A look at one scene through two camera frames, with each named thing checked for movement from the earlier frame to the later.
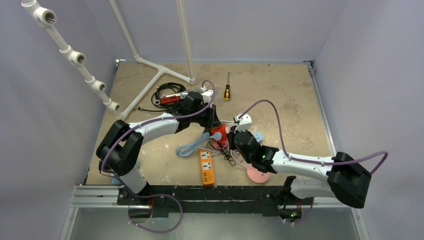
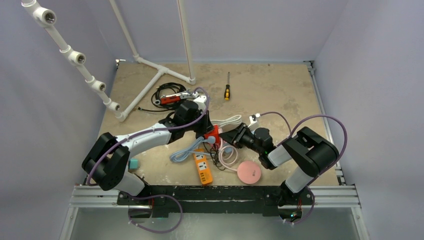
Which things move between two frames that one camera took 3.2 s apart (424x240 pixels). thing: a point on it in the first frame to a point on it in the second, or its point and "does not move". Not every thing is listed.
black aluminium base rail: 273,201 does not move
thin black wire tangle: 226,153 to 214,150
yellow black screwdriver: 227,94 does not move
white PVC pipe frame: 48,18 does not move
